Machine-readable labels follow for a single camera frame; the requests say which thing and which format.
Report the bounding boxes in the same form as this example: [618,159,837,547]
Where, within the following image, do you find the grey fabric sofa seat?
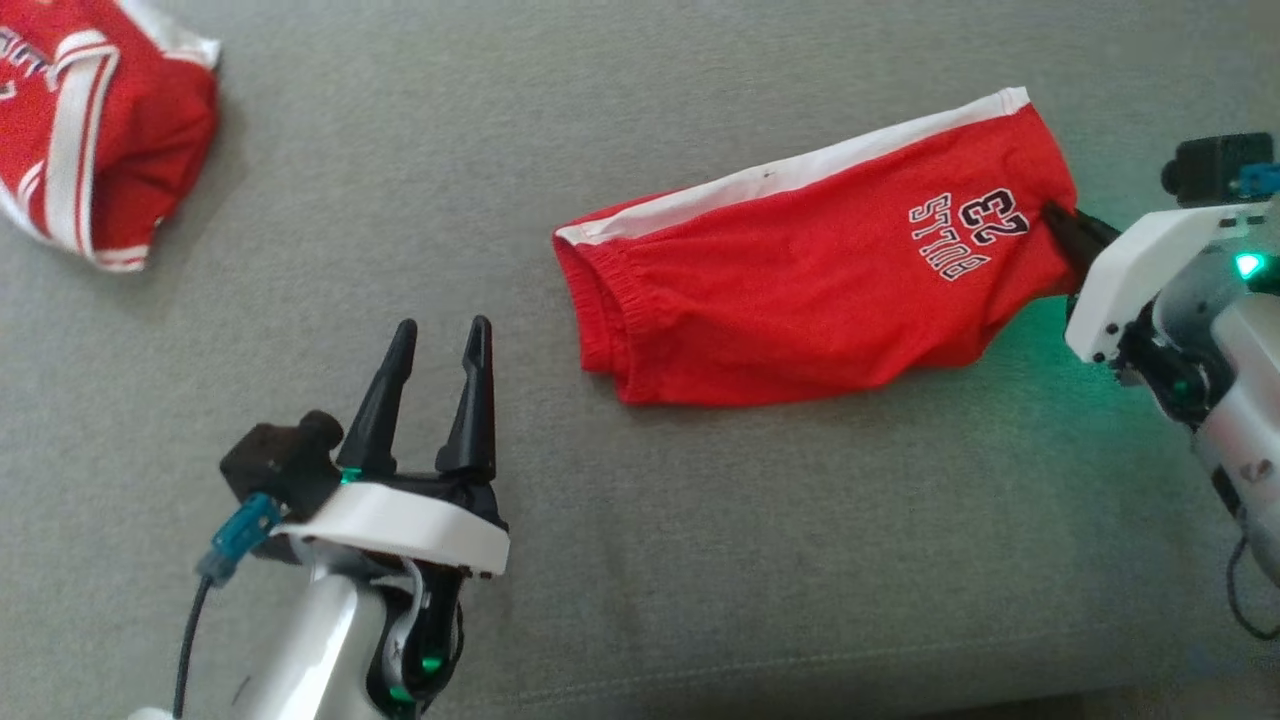
[0,0,1280,720]

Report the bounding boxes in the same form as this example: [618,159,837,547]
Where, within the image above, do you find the left black cable teal plug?
[172,492,286,720]

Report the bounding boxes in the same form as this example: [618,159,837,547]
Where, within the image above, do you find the red shorts with 23 print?
[553,87,1086,408]

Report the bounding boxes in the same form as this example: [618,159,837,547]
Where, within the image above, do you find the red jersey with white trim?
[0,0,223,274]

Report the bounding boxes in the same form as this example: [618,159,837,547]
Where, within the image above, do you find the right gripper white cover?
[1042,203,1251,406]

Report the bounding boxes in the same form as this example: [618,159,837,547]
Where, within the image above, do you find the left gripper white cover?
[270,315,513,720]

